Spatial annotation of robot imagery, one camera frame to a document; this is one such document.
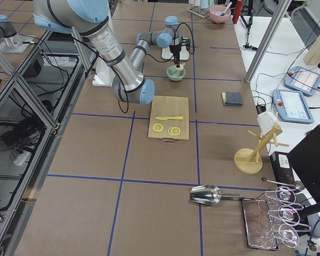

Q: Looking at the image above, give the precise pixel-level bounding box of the pink bowl with ice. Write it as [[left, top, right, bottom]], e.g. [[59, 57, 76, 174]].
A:
[[209, 5, 231, 23]]

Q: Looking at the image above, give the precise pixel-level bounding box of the steel scoop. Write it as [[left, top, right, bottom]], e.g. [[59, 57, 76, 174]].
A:
[[189, 184, 242, 205]]

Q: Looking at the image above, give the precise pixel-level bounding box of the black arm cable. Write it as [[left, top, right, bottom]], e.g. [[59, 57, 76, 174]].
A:
[[117, 22, 195, 113]]

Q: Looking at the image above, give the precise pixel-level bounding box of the blue teach pendant far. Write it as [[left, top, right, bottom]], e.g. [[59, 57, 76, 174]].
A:
[[284, 66, 320, 97]]

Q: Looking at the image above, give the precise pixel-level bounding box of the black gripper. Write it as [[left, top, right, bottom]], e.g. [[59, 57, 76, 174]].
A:
[[169, 44, 181, 68]]

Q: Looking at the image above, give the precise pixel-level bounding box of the wine glass rack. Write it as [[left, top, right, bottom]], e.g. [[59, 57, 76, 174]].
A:
[[250, 177, 311, 248]]

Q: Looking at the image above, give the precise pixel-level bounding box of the blue teach pendant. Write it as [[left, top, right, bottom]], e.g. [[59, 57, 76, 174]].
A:
[[284, 66, 320, 97], [273, 89, 314, 124]]

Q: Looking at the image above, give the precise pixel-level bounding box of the grey folded cloth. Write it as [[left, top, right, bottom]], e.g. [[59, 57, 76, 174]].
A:
[[221, 91, 243, 107]]

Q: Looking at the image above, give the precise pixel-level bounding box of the red cylinder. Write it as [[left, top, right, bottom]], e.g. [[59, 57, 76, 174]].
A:
[[232, 0, 244, 24]]

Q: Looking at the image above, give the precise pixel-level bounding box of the blue teach pendant near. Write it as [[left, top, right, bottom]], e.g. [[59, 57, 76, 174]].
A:
[[273, 89, 314, 124]]

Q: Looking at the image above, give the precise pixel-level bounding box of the top lemon slice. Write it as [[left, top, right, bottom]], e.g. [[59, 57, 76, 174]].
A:
[[171, 127, 181, 136]]

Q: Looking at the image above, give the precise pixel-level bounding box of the black camera mount wrist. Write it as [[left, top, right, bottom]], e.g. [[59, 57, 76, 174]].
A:
[[180, 37, 191, 54]]

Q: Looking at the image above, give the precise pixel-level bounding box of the cream bear serving tray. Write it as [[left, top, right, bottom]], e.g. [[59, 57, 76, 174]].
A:
[[161, 46, 190, 61]]

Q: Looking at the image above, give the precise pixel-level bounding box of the black monitor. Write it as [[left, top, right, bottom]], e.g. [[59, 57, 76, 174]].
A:
[[287, 124, 320, 213]]

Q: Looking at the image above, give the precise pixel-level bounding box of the wooden cup tree stand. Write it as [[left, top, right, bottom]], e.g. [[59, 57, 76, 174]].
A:
[[234, 123, 289, 174]]

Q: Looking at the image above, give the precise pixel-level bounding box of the light green bowl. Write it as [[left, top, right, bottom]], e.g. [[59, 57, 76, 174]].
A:
[[166, 65, 186, 82]]

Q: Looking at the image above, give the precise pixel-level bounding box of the lower lemon slice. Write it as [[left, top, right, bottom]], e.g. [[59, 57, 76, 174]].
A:
[[152, 123, 164, 132]]

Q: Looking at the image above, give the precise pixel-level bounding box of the bamboo cutting board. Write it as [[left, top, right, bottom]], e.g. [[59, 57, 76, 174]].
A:
[[148, 96, 190, 141]]

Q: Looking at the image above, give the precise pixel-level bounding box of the black tripod stick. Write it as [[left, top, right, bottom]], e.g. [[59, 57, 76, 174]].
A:
[[241, 0, 258, 51]]

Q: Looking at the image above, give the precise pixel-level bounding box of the aluminium frame post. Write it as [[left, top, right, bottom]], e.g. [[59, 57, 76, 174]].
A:
[[245, 0, 292, 84]]

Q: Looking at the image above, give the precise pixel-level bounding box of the yellow plastic knife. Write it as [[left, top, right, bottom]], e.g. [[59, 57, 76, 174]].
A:
[[155, 116, 183, 121]]

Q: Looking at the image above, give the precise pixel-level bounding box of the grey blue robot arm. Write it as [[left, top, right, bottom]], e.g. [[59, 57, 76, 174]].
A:
[[0, 14, 17, 39], [34, 0, 179, 104]]

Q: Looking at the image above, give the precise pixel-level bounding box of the dark wooden tray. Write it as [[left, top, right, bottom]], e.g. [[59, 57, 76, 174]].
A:
[[241, 198, 279, 251]]

